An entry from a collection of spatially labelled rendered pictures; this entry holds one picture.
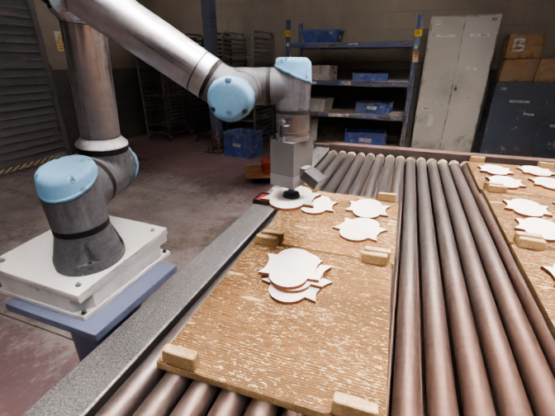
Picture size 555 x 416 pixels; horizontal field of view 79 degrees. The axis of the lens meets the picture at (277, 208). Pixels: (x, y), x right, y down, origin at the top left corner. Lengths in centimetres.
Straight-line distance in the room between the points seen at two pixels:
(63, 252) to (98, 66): 40
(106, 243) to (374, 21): 548
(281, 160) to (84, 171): 41
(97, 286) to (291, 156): 50
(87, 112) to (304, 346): 66
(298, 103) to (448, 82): 470
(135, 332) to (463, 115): 512
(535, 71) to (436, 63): 120
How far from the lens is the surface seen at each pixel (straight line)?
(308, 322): 65
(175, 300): 75
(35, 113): 587
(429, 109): 538
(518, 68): 563
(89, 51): 85
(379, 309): 70
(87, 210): 81
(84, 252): 85
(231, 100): 59
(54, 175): 80
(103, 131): 88
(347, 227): 96
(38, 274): 92
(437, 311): 76
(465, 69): 538
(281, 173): 76
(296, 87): 72
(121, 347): 69
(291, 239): 90
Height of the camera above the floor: 137
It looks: 24 degrees down
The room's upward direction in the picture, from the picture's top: straight up
